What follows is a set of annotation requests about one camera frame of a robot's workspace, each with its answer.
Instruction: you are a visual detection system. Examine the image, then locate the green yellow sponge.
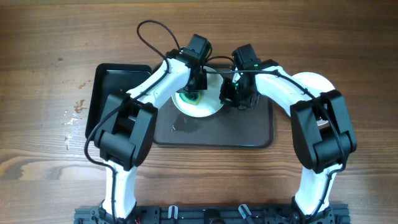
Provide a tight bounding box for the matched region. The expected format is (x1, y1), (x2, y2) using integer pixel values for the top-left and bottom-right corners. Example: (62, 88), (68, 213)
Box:
(178, 91), (201, 105)

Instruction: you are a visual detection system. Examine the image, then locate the white plate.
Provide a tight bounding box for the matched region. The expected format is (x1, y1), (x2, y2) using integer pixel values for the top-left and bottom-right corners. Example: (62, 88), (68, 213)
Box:
(172, 66), (223, 118)
(290, 72), (336, 128)

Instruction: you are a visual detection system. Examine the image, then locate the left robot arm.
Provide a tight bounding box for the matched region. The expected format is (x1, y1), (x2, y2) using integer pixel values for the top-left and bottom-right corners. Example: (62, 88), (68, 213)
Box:
(90, 34), (211, 223)

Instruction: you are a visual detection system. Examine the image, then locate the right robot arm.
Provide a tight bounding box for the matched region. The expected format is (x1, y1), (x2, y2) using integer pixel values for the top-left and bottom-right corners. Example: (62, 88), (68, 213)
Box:
(220, 44), (357, 223)

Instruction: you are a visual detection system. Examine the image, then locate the dark brown serving tray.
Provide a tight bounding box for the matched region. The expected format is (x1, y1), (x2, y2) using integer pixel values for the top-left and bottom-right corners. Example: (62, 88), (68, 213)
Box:
(152, 62), (275, 149)

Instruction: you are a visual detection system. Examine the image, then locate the black water tray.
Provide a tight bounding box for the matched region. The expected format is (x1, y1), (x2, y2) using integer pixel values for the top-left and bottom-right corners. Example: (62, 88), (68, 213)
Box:
(85, 63), (152, 138)

